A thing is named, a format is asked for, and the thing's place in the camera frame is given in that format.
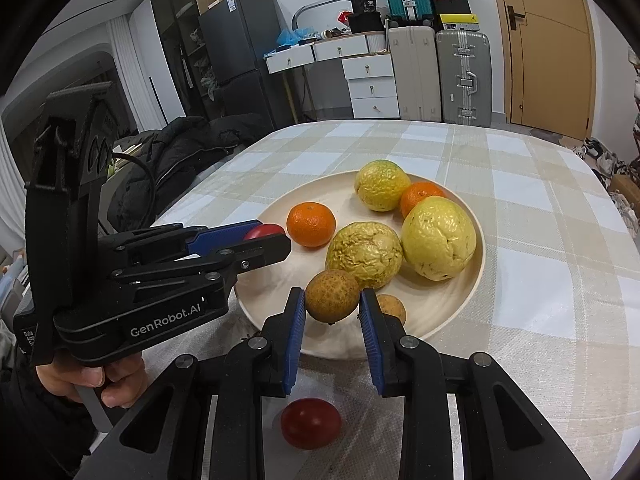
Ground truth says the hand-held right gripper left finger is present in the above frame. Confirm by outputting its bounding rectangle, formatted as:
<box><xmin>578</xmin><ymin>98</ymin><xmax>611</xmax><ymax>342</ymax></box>
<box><xmin>72</xmin><ymin>287</ymin><xmax>307</xmax><ymax>480</ymax></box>

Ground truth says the silver suitcase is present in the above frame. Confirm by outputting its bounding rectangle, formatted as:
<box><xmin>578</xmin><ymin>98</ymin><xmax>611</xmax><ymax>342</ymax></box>
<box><xmin>435</xmin><ymin>30</ymin><xmax>493</xmax><ymax>128</ymax></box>

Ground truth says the small yellow green citrus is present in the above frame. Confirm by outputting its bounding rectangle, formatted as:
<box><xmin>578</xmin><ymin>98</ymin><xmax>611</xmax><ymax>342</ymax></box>
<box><xmin>354</xmin><ymin>160</ymin><xmax>412</xmax><ymax>212</ymax></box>

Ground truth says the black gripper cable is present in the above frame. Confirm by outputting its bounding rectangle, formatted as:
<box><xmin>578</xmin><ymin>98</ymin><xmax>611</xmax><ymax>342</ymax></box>
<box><xmin>107</xmin><ymin>152</ymin><xmax>158</xmax><ymax>221</ymax></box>

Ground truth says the plaid beige tablecloth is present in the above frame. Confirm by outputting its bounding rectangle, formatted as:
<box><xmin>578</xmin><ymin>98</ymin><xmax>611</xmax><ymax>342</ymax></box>
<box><xmin>150</xmin><ymin>120</ymin><xmax>636</xmax><ymax>480</ymax></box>

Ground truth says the brown cardboard box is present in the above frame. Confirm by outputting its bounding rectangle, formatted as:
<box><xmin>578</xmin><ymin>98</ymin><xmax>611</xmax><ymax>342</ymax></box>
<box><xmin>610</xmin><ymin>174</ymin><xmax>640</xmax><ymax>196</ymax></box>

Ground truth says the large smooth yellow citrus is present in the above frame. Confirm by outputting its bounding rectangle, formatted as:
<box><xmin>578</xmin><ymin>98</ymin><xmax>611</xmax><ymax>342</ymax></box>
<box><xmin>400</xmin><ymin>196</ymin><xmax>477</xmax><ymax>281</ymax></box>

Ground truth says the blue plastic bag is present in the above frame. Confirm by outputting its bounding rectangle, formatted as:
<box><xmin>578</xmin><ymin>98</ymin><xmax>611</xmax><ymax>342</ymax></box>
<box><xmin>277</xmin><ymin>27</ymin><xmax>318</xmax><ymax>48</ymax></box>

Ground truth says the person's left hand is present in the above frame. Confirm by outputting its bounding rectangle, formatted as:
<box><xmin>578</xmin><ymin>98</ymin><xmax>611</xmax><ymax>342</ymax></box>
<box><xmin>35</xmin><ymin>352</ymin><xmax>146</xmax><ymax>408</ymax></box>

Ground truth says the dark grey refrigerator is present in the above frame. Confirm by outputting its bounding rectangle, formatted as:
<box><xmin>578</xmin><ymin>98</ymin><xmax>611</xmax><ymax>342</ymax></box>
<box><xmin>197</xmin><ymin>0</ymin><xmax>296</xmax><ymax>131</ymax></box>

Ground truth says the wrinkled yellow citrus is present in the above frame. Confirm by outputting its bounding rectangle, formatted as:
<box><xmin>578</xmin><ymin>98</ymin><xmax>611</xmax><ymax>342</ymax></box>
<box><xmin>325</xmin><ymin>221</ymin><xmax>404</xmax><ymax>291</ymax></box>

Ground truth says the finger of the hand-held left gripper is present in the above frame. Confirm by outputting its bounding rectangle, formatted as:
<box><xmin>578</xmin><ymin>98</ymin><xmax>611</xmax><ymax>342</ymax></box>
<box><xmin>100</xmin><ymin>219</ymin><xmax>266</xmax><ymax>261</ymax></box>
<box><xmin>112</xmin><ymin>232</ymin><xmax>292</xmax><ymax>286</ymax></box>

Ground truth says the beige suitcase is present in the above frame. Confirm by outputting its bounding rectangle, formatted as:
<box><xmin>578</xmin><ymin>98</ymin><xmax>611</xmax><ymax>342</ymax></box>
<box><xmin>386</xmin><ymin>25</ymin><xmax>443</xmax><ymax>122</ymax></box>

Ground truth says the white desk with drawers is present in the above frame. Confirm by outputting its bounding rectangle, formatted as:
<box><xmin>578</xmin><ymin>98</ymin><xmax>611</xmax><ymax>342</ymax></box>
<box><xmin>265</xmin><ymin>30</ymin><xmax>401</xmax><ymax>126</ymax></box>

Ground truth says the black bag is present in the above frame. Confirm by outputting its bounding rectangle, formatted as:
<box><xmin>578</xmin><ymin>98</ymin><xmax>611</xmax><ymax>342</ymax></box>
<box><xmin>346</xmin><ymin>10</ymin><xmax>386</xmax><ymax>33</ymax></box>

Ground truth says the person's left forearm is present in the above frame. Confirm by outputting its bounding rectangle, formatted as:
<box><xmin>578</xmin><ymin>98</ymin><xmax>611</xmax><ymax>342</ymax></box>
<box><xmin>0</xmin><ymin>355</ymin><xmax>106</xmax><ymax>480</ymax></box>

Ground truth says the orange mandarin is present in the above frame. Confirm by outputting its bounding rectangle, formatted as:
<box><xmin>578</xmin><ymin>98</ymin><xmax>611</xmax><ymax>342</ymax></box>
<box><xmin>400</xmin><ymin>181</ymin><xmax>447</xmax><ymax>218</ymax></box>
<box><xmin>286</xmin><ymin>202</ymin><xmax>337</xmax><ymax>248</ymax></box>

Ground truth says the red tomato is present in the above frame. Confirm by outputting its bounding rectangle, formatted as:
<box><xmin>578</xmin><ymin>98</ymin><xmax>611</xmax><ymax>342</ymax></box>
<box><xmin>280</xmin><ymin>398</ymin><xmax>343</xmax><ymax>450</ymax></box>
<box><xmin>243</xmin><ymin>223</ymin><xmax>287</xmax><ymax>242</ymax></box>

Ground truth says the curved silver tube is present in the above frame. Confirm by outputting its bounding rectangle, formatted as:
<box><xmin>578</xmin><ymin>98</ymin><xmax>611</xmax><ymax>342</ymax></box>
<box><xmin>291</xmin><ymin>0</ymin><xmax>351</xmax><ymax>31</ymax></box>

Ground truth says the cream round plate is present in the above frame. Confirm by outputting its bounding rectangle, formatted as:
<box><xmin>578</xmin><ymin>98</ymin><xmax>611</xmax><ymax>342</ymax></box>
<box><xmin>234</xmin><ymin>170</ymin><xmax>487</xmax><ymax>361</ymax></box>

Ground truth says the black puffer jacket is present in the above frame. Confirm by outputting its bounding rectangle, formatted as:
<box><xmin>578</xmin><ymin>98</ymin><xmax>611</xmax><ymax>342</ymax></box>
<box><xmin>107</xmin><ymin>114</ymin><xmax>261</xmax><ymax>233</ymax></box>

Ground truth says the wooden door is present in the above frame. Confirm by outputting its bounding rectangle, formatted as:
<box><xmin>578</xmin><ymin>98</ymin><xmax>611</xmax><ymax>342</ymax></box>
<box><xmin>485</xmin><ymin>0</ymin><xmax>598</xmax><ymax>142</ymax></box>

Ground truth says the small brown fruit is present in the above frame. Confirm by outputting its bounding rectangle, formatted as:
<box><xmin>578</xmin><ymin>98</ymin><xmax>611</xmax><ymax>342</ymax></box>
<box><xmin>375</xmin><ymin>294</ymin><xmax>407</xmax><ymax>327</ymax></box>
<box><xmin>305</xmin><ymin>269</ymin><xmax>362</xmax><ymax>325</ymax></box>

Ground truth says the dark glass cabinet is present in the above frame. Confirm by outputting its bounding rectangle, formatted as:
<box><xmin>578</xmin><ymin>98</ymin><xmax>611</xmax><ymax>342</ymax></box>
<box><xmin>150</xmin><ymin>0</ymin><xmax>231</xmax><ymax>121</ymax></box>

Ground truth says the yellow black shoebox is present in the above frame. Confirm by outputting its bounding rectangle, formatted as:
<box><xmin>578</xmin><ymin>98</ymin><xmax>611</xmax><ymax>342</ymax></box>
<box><xmin>437</xmin><ymin>12</ymin><xmax>482</xmax><ymax>33</ymax></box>

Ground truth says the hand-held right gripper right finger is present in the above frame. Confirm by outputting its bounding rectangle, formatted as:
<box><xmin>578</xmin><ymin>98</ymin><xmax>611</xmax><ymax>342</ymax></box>
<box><xmin>359</xmin><ymin>287</ymin><xmax>593</xmax><ymax>480</ymax></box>

